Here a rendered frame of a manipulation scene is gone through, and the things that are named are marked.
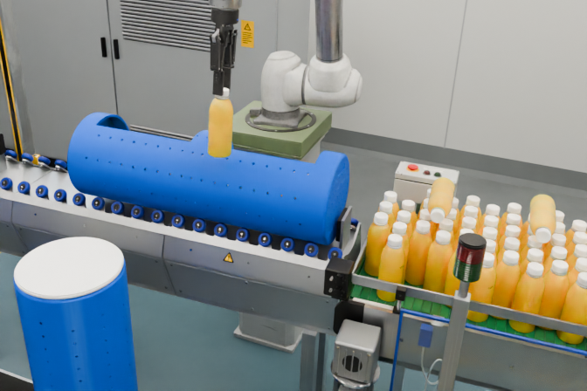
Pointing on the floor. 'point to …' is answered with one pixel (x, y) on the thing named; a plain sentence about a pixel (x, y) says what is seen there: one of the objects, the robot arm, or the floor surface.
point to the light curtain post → (13, 72)
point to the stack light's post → (453, 342)
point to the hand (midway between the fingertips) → (222, 81)
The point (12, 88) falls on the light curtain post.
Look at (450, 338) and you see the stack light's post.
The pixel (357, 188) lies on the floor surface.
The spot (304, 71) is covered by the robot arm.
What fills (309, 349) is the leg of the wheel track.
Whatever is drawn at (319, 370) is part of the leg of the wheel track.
